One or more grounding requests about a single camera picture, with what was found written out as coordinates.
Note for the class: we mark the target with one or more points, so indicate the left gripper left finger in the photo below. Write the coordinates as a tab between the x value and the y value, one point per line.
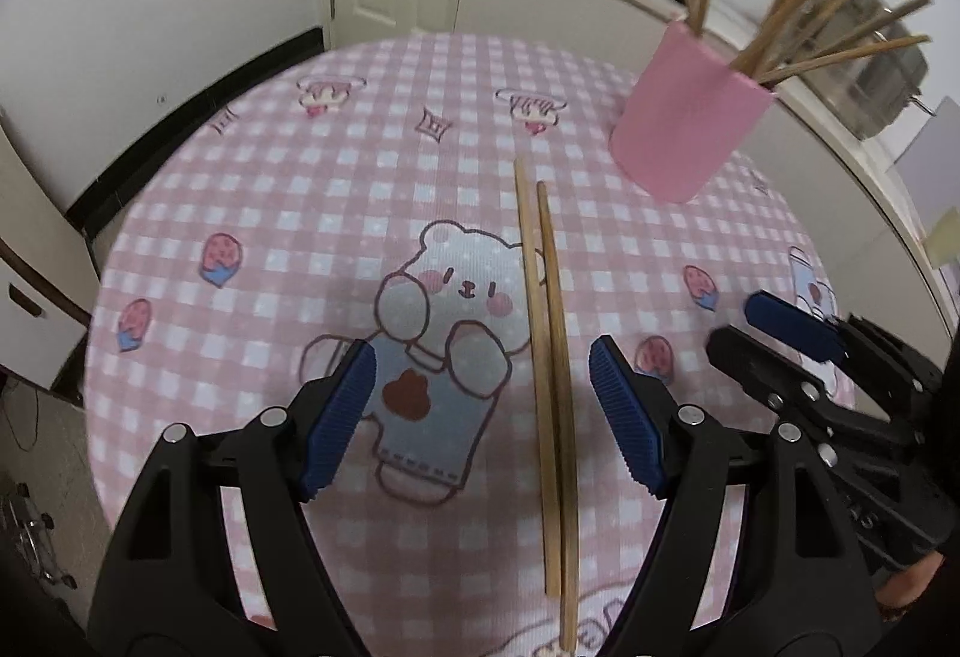
213	554

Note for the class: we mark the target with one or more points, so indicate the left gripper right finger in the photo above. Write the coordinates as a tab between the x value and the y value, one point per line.
753	553

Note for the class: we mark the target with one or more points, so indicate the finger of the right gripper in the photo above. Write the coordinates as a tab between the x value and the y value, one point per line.
801	331
761	372

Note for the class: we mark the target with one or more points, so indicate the white kitchen counter cabinet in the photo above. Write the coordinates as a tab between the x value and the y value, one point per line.
860	223

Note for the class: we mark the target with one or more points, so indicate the pale green plastic cup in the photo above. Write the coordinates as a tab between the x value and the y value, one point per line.
942	243

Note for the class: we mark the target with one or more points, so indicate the white board on counter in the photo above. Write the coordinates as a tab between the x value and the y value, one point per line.
930	167

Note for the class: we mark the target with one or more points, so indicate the pink cylindrical utensil cup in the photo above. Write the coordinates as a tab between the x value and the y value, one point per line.
684	118

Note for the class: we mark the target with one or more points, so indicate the stainless steel steamer pot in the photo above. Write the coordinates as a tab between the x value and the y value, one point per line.
866	95

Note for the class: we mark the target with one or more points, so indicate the white wooden side cabinet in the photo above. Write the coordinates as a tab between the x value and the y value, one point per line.
49	285

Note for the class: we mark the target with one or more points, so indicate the pink checkered tablecloth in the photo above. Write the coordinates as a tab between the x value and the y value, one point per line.
372	193

